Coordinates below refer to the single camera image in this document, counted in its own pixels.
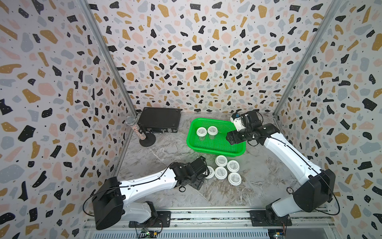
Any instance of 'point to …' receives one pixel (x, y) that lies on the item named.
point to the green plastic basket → (220, 146)
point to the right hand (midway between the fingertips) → (233, 135)
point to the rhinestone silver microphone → (130, 120)
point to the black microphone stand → (149, 139)
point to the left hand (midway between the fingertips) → (198, 178)
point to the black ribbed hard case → (164, 120)
